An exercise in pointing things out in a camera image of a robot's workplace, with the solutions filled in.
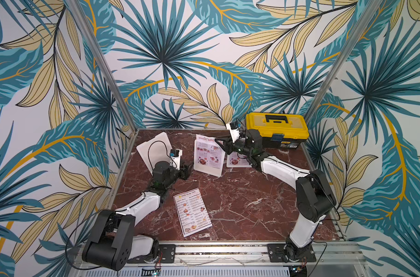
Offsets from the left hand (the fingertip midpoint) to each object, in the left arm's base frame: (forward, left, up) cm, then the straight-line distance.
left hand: (189, 163), depth 85 cm
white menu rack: (+5, +16, +4) cm, 17 cm away
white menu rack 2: (+3, -8, -11) cm, 14 cm away
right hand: (+9, -14, +9) cm, 19 cm away
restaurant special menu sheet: (+9, -26, -9) cm, 28 cm away
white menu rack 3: (+8, -24, -9) cm, 27 cm away
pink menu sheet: (+6, -9, +2) cm, 12 cm away
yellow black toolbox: (+22, -49, +2) cm, 54 cm away
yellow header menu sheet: (-19, -2, -15) cm, 24 cm away
